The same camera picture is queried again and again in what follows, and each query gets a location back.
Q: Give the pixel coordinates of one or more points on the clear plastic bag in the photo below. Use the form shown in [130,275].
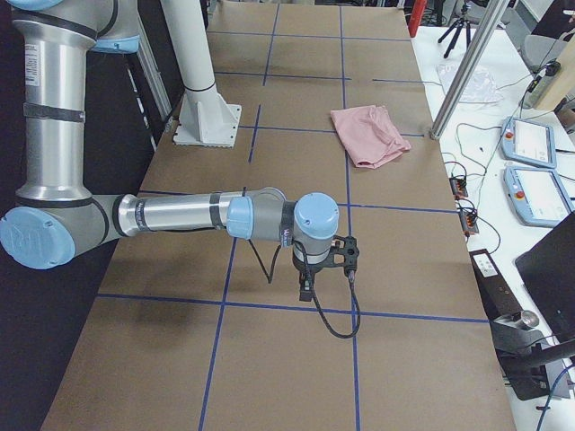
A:
[481,87]

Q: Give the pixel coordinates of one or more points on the pink Snoopy t-shirt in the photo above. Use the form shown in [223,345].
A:
[369,136]

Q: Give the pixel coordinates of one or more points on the blue teach pendant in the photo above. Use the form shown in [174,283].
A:
[528,142]
[537,195]

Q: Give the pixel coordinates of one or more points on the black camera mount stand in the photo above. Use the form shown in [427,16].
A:
[532,364]

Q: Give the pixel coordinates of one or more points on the black laptop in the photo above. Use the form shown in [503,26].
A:
[547,270]

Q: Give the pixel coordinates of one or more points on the aluminium frame post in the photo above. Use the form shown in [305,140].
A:
[471,58]

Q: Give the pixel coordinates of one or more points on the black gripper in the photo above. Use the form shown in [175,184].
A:
[308,271]

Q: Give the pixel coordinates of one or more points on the far red circuit board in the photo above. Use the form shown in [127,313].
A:
[458,187]

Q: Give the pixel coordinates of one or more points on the far blue teach pendant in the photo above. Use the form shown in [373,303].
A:
[528,142]

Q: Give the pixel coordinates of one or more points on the black tripod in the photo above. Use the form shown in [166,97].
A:
[460,24]

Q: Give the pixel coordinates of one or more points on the near red circuit board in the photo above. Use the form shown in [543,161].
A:
[468,221]

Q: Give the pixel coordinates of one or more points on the red cylinder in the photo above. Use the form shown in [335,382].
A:
[417,11]

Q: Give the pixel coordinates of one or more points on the near blue teach pendant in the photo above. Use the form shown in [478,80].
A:
[537,195]

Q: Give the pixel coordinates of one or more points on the red circuit board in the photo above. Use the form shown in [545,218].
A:
[458,187]
[468,221]

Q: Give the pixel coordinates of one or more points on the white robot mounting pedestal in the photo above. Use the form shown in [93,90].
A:
[205,118]

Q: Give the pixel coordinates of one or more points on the black box with label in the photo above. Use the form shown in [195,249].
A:
[497,297]

